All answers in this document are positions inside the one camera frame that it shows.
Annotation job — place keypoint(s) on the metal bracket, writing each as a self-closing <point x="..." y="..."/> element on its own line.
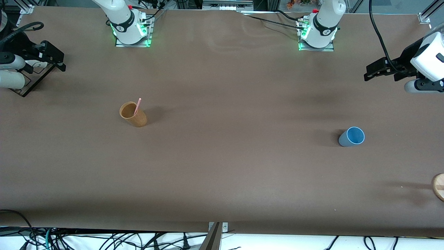
<point x="223" y="226"/>

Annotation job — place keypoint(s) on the aluminium frame corner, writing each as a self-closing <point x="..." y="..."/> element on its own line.
<point x="428" y="14"/>
<point x="27" y="7"/>

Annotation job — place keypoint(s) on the grey power strip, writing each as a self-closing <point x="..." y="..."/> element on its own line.
<point x="227" y="5"/>

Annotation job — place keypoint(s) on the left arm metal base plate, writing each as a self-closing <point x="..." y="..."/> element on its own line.
<point x="315" y="49"/>

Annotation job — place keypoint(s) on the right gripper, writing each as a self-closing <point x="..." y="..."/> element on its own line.
<point x="21" y="44"/>

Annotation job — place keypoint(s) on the round wooden disc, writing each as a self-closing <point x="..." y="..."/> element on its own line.
<point x="439" y="187"/>

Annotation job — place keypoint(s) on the pink straw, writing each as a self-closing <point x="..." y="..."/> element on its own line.
<point x="138" y="104"/>

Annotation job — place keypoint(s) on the brown bamboo cup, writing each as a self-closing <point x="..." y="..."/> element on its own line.
<point x="138" y="119"/>

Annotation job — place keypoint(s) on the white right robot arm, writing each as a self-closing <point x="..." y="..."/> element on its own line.
<point x="121" y="17"/>

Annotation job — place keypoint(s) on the blue cup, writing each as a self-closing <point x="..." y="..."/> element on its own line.
<point x="350" y="137"/>

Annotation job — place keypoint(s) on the grey frame beam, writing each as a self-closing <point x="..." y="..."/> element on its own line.
<point x="211" y="239"/>

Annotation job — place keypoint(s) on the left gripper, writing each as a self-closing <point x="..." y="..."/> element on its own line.
<point x="404" y="61"/>

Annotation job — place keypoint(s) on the grey-white cup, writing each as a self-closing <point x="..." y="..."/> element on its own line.
<point x="12" y="80"/>

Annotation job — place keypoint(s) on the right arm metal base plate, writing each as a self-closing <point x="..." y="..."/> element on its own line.
<point x="133" y="44"/>

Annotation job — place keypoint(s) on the black cup rack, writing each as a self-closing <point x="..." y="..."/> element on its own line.
<point x="33" y="81"/>

